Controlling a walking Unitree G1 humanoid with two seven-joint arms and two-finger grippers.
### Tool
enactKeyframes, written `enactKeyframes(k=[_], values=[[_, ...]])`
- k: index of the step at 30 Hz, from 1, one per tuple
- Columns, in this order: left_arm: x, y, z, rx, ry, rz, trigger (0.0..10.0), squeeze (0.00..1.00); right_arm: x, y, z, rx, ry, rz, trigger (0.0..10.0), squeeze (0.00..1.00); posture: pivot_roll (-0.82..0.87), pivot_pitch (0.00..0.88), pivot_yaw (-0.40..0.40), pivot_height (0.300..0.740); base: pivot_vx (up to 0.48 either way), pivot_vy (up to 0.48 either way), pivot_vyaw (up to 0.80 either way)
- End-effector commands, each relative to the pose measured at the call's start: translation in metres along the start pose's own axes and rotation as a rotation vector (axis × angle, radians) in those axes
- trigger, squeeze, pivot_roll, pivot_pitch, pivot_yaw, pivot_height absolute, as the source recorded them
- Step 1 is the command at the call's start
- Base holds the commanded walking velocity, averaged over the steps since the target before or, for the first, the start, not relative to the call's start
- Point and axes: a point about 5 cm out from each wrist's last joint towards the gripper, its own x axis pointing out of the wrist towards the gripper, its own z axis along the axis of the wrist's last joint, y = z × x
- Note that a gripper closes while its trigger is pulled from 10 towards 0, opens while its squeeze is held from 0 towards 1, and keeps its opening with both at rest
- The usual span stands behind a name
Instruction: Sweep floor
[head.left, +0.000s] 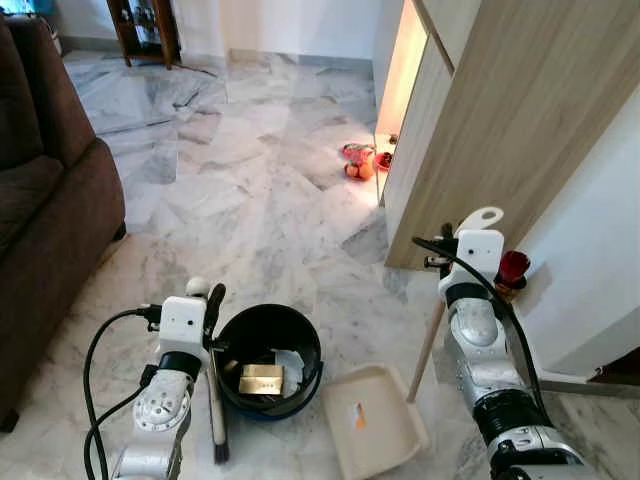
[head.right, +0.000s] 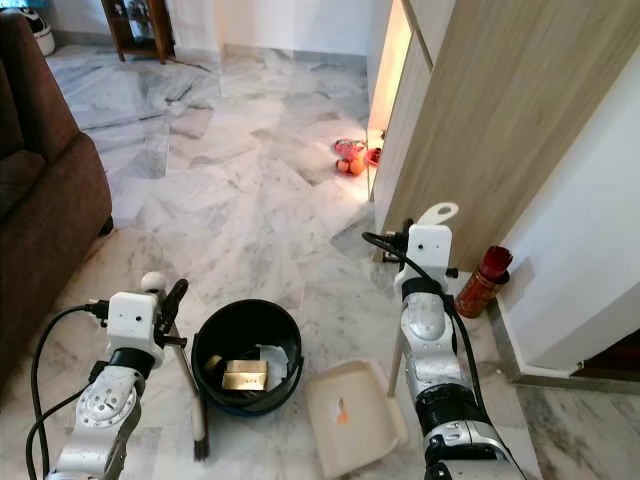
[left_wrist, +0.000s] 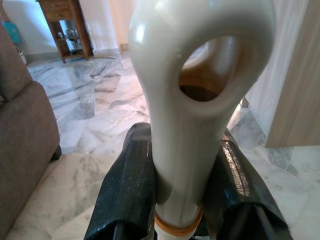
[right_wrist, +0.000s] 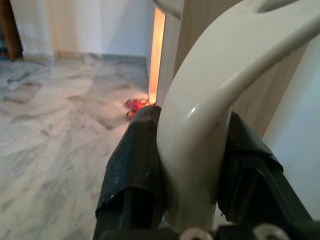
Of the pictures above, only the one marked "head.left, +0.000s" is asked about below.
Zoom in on black bristle hand broom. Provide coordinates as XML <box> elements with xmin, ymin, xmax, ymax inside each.
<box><xmin>207</xmin><ymin>345</ymin><xmax>231</xmax><ymax>465</ymax></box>

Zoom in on beige dustpan with wooden handle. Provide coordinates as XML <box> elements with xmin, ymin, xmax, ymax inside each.
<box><xmin>321</xmin><ymin>298</ymin><xmax>448</xmax><ymax>480</ymax></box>

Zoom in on black round bucket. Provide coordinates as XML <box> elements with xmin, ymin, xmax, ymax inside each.
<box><xmin>214</xmin><ymin>303</ymin><xmax>325</xmax><ymax>421</ymax></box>

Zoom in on gold rectangular box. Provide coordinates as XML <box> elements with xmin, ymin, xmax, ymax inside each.
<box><xmin>238</xmin><ymin>363</ymin><xmax>287</xmax><ymax>397</ymax></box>

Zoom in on red spray can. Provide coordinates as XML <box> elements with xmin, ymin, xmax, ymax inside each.
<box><xmin>494</xmin><ymin>250</ymin><xmax>532</xmax><ymax>303</ymax></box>

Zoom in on crumpled white paper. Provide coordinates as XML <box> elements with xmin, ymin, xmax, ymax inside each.
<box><xmin>273</xmin><ymin>349</ymin><xmax>307</xmax><ymax>383</ymax></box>

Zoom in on red orange offering items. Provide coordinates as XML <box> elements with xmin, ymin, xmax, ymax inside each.
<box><xmin>341</xmin><ymin>142</ymin><xmax>394</xmax><ymax>182</ymax></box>

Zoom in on light wooden cabinet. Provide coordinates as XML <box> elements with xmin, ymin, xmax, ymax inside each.
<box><xmin>374</xmin><ymin>0</ymin><xmax>640</xmax><ymax>271</ymax></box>

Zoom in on dark brown sofa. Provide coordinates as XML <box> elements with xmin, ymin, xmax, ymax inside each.
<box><xmin>0</xmin><ymin>14</ymin><xmax>129</xmax><ymax>433</ymax></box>

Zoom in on dark wooden shelf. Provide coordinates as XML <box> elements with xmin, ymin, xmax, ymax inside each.
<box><xmin>104</xmin><ymin>0</ymin><xmax>182</xmax><ymax>70</ymax></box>

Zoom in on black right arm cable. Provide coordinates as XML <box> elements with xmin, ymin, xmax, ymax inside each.
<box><xmin>412</xmin><ymin>235</ymin><xmax>548</xmax><ymax>423</ymax></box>

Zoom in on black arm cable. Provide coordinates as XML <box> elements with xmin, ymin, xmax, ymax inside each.
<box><xmin>82</xmin><ymin>304</ymin><xmax>163</xmax><ymax>480</ymax></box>
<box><xmin>412</xmin><ymin>235</ymin><xmax>548</xmax><ymax>423</ymax></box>

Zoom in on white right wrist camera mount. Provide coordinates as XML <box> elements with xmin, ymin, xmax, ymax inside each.
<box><xmin>454</xmin><ymin>206</ymin><xmax>507</xmax><ymax>287</ymax></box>

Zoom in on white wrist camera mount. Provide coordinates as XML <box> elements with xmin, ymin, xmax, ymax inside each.
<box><xmin>159</xmin><ymin>278</ymin><xmax>210</xmax><ymax>348</ymax></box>
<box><xmin>454</xmin><ymin>206</ymin><xmax>507</xmax><ymax>287</ymax></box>

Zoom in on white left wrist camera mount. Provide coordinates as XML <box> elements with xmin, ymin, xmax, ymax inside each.
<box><xmin>159</xmin><ymin>278</ymin><xmax>210</xmax><ymax>348</ymax></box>

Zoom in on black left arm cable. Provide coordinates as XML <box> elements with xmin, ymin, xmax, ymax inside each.
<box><xmin>82</xmin><ymin>304</ymin><xmax>163</xmax><ymax>480</ymax></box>

